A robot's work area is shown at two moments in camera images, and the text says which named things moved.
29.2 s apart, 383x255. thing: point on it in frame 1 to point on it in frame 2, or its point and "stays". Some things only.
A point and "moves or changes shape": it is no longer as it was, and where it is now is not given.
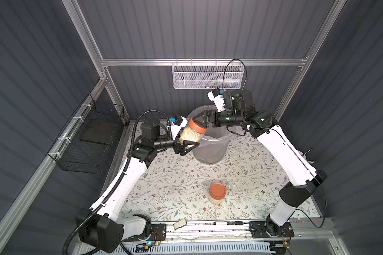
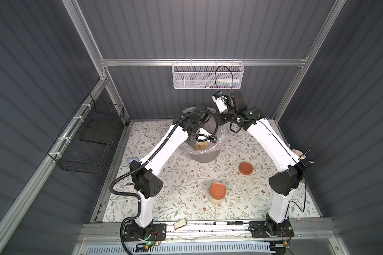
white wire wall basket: [206, 75] stays
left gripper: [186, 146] to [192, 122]
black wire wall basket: [83, 145] stays
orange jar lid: [197, 127] moves or changes shape
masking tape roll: [180, 224] stays
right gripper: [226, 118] stays
